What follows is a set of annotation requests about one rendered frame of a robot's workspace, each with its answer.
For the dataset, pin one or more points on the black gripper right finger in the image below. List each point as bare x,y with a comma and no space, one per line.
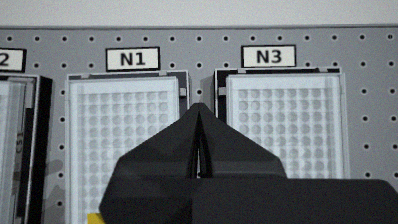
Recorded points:
226,153

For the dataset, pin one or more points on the grey perforated base plate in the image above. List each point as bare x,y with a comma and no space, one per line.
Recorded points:
367,53

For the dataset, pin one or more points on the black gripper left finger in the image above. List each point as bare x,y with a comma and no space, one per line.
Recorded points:
172,151

